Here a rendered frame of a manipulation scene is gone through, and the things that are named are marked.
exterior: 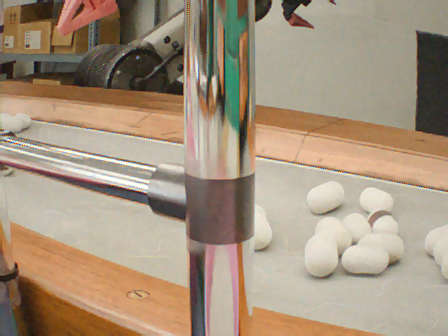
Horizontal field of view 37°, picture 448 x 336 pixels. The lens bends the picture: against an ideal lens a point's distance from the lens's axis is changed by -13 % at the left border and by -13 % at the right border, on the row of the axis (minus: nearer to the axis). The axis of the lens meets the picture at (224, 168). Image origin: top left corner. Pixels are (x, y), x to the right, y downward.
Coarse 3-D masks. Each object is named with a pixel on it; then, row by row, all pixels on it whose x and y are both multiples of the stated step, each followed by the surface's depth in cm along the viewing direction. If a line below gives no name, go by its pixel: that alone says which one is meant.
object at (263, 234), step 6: (258, 216) 48; (258, 222) 47; (264, 222) 47; (258, 228) 47; (264, 228) 47; (270, 228) 47; (258, 234) 47; (264, 234) 47; (270, 234) 47; (258, 240) 47; (264, 240) 47; (258, 246) 47; (264, 246) 47
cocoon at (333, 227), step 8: (320, 224) 47; (328, 224) 46; (336, 224) 46; (320, 232) 47; (328, 232) 46; (336, 232) 45; (344, 232) 45; (336, 240) 45; (344, 240) 45; (344, 248) 45
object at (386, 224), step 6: (384, 216) 47; (390, 216) 47; (378, 222) 47; (384, 222) 47; (390, 222) 47; (372, 228) 47; (378, 228) 47; (384, 228) 47; (390, 228) 47; (396, 228) 47; (396, 234) 47
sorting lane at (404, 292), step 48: (96, 144) 75; (144, 144) 75; (48, 192) 59; (288, 192) 60; (432, 192) 59; (96, 240) 49; (144, 240) 49; (288, 240) 49; (288, 288) 42; (336, 288) 41; (384, 288) 41; (432, 288) 40
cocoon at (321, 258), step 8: (312, 240) 44; (320, 240) 43; (328, 240) 44; (312, 248) 43; (320, 248) 42; (328, 248) 42; (336, 248) 44; (312, 256) 42; (320, 256) 42; (328, 256) 42; (336, 256) 43; (312, 264) 42; (320, 264) 42; (328, 264) 42; (336, 264) 43; (312, 272) 43; (320, 272) 42; (328, 272) 42
